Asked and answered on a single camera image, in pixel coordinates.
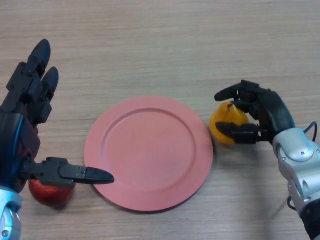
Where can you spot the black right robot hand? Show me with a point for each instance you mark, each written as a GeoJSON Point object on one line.
{"type": "Point", "coordinates": [275, 110]}

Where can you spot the pink round plate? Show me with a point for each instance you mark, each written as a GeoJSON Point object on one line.
{"type": "Point", "coordinates": [150, 155]}

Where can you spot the yellow pear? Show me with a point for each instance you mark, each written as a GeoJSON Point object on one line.
{"type": "Point", "coordinates": [228, 115]}

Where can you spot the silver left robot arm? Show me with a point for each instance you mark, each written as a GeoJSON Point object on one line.
{"type": "Point", "coordinates": [8, 217]}

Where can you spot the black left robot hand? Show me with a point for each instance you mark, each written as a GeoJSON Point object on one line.
{"type": "Point", "coordinates": [13, 140]}

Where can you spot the red apple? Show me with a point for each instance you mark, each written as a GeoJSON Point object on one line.
{"type": "Point", "coordinates": [50, 195]}

